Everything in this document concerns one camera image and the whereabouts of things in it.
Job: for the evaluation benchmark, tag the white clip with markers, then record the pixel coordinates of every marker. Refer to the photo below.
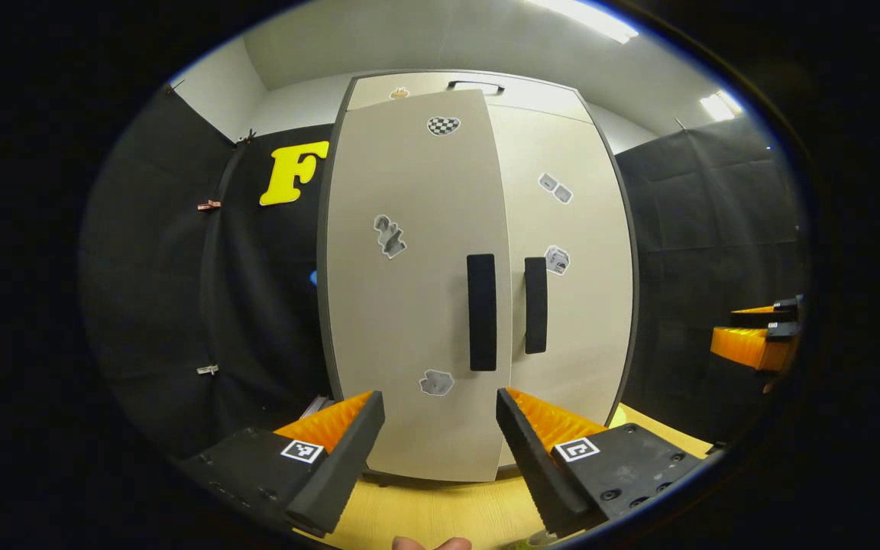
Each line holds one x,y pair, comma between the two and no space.
208,370

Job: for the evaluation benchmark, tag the red clip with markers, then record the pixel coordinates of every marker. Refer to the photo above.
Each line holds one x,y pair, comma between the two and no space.
209,205

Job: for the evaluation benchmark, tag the long ceiling light panel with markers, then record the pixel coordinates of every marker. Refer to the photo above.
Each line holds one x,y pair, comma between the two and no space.
585,17

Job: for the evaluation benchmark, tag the black backdrop cloth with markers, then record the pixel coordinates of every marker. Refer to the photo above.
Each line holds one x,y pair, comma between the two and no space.
157,290

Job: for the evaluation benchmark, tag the green label plastic bottle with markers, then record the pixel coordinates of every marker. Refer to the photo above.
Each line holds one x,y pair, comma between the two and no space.
535,539

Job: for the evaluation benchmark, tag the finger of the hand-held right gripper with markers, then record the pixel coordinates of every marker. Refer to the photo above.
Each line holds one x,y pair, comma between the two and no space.
745,347
780,309

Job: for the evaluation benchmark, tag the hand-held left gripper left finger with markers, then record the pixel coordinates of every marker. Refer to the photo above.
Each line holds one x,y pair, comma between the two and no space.
341,458

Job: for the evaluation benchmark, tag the grey cabinet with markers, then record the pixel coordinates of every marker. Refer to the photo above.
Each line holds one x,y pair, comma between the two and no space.
554,95

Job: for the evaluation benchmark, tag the small ceiling light panel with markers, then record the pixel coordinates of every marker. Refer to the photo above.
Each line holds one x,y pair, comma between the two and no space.
721,105

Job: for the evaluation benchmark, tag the grey cabinet door box stickers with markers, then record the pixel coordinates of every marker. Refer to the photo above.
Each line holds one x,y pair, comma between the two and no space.
585,321

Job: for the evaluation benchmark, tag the grey cabinet door checkered sticker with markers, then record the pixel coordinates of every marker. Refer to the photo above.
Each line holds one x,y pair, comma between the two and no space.
409,305

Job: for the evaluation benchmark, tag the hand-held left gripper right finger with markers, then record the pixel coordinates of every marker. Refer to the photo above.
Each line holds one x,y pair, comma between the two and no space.
532,462

